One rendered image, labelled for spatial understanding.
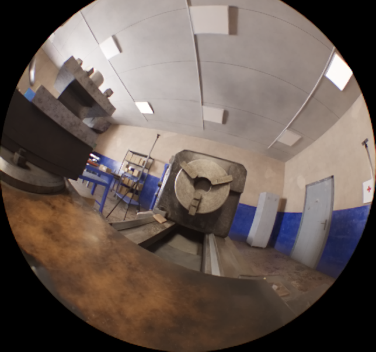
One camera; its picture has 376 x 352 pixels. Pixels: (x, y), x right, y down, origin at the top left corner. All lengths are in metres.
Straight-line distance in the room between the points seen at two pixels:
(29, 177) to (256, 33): 2.51
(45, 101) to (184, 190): 0.53
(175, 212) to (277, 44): 2.68
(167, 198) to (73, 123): 0.66
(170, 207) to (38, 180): 0.68
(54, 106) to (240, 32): 2.37
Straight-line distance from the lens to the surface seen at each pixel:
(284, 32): 2.50
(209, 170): 0.53
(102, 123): 0.24
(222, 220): 0.73
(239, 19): 2.38
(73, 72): 0.26
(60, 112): 0.24
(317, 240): 3.46
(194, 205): 0.49
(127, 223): 0.45
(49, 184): 0.23
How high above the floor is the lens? 1.02
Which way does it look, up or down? 16 degrees up
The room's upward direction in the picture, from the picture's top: 20 degrees clockwise
